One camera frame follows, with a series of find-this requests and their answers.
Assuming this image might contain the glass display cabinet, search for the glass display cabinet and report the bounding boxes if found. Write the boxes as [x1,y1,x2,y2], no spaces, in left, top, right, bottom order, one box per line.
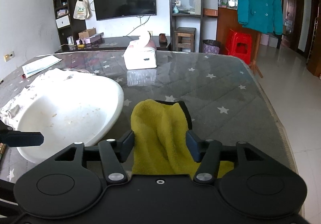
[169,0,218,52]

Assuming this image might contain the white tissue box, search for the white tissue box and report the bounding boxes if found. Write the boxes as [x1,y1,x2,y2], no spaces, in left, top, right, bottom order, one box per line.
[123,30,157,70]

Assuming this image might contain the yellow grey microfiber cloth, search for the yellow grey microfiber cloth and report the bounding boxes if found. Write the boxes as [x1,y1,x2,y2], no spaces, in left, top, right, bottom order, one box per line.
[130,98,235,180]

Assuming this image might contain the cardboard box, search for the cardboard box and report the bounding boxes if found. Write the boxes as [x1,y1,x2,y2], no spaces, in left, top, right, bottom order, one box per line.
[78,28,96,39]

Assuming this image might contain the wooden counter cabinet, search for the wooden counter cabinet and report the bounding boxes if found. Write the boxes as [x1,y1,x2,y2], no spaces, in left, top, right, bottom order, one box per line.
[216,7,261,64]

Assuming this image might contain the large white bowl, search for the large white bowl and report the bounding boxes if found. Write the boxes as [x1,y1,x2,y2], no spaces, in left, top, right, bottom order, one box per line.
[17,73,124,164]

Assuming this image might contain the papers on table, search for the papers on table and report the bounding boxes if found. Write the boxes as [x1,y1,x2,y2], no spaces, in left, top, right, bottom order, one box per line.
[22,55,62,78]

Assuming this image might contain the red plastic stool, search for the red plastic stool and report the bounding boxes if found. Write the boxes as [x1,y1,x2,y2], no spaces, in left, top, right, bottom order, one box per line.
[222,29,252,65]

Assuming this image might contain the dark waste basket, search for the dark waste basket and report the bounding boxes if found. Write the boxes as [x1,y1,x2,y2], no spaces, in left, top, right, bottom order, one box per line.
[202,39,221,55]

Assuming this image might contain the teal hanging jacket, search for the teal hanging jacket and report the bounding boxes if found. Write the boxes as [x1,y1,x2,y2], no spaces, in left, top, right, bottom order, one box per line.
[237,0,283,35]

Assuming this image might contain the white patterned towel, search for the white patterned towel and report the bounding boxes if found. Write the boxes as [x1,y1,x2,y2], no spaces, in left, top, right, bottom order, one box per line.
[1,68,95,130]

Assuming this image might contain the small wooden stool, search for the small wooden stool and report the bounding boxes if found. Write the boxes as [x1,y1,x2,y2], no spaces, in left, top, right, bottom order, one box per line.
[175,27,196,52]

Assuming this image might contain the pink flat box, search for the pink flat box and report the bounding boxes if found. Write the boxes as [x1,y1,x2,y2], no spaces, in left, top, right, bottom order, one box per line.
[76,33,103,45]

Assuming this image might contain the brown shoe on bench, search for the brown shoe on bench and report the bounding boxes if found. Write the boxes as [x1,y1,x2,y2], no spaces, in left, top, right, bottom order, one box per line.
[158,33,168,44]

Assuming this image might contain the dark shelf unit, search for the dark shelf unit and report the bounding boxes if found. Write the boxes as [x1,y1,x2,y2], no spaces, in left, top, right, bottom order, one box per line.
[53,0,86,46]

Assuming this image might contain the canvas tote bag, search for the canvas tote bag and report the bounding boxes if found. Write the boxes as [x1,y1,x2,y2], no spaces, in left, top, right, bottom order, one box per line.
[73,0,90,20]

